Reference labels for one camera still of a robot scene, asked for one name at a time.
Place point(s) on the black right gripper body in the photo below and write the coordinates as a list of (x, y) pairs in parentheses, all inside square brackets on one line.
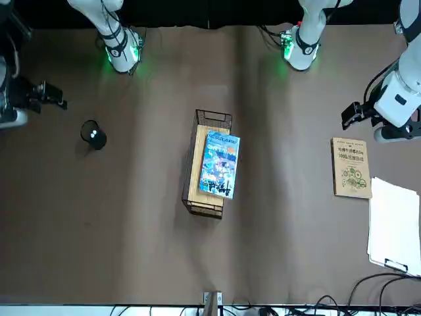
[(21, 93)]

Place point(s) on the blue cover book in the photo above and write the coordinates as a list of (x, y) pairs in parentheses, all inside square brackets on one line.
[(218, 164)]

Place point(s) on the brown cover book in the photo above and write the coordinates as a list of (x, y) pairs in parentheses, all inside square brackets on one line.
[(352, 168)]

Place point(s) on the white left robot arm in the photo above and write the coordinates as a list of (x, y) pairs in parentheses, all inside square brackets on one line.
[(309, 42)]

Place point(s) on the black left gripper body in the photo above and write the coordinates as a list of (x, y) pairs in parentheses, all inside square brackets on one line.
[(366, 112)]

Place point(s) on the clipboard with white papers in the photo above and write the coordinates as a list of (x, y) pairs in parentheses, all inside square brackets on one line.
[(394, 224)]

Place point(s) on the black mesh pen holder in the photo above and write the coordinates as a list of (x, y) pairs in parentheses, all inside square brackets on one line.
[(97, 141)]

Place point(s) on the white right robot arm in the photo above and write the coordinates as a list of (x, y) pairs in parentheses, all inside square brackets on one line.
[(115, 42)]

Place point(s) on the aluminium camera post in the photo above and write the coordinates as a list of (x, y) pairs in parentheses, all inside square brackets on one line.
[(212, 303)]

